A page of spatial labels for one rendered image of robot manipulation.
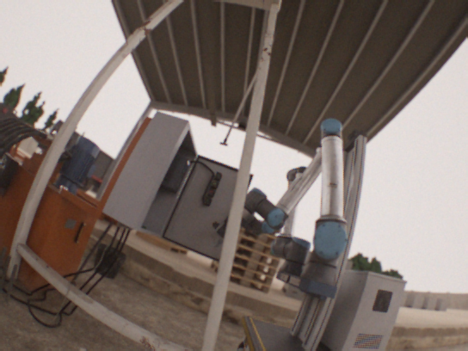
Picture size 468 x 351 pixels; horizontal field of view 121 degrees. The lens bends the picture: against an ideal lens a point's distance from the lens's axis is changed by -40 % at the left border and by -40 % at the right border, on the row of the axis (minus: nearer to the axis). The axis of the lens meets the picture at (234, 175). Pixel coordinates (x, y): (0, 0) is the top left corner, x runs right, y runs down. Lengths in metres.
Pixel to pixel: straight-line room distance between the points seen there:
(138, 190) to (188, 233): 0.48
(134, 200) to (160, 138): 0.33
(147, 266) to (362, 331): 2.16
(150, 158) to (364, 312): 1.37
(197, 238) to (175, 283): 1.24
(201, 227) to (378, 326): 1.23
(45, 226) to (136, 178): 0.63
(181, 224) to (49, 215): 0.81
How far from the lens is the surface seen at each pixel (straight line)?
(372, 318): 1.38
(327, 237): 0.95
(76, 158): 1.71
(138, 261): 2.66
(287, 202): 1.20
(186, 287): 2.52
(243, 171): 0.90
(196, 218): 1.39
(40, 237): 1.40
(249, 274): 3.31
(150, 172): 1.07
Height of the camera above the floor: 0.72
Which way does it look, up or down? 20 degrees up
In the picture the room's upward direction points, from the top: 22 degrees clockwise
